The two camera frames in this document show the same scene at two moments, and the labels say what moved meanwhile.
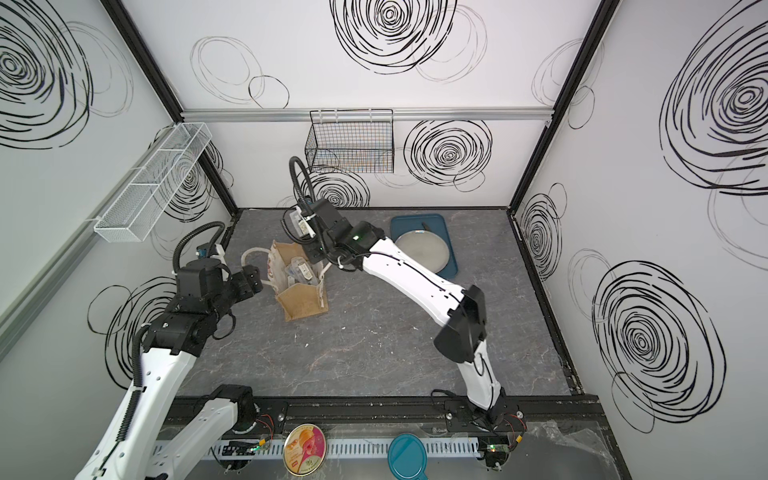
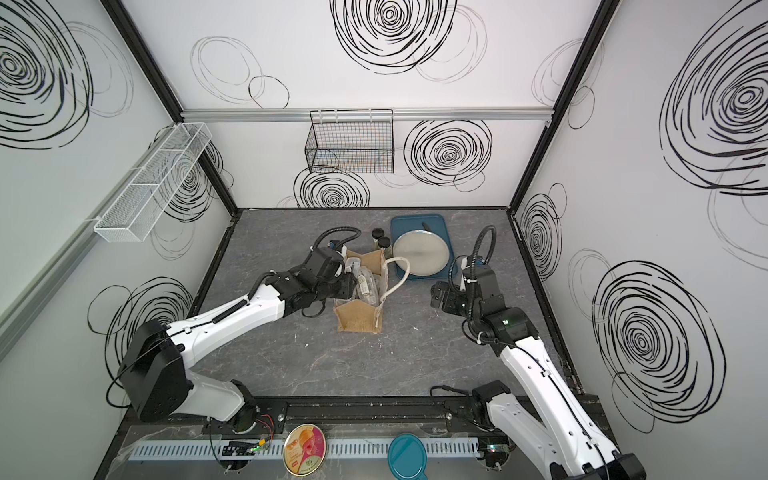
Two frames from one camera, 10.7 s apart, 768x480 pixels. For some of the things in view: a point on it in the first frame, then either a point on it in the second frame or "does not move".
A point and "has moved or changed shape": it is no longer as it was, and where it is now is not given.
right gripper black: [313, 254] → [437, 293]
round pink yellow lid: [304, 449] does not move
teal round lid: [407, 457] does not move
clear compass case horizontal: [299, 271] has moved or changed shape
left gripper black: [247, 280] → [348, 285]
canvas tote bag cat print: [297, 280] has moved or changed shape
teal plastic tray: [402, 225] does not move
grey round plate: [426, 247] does not move
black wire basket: [351, 141] does not move
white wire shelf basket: [131, 214] does not move
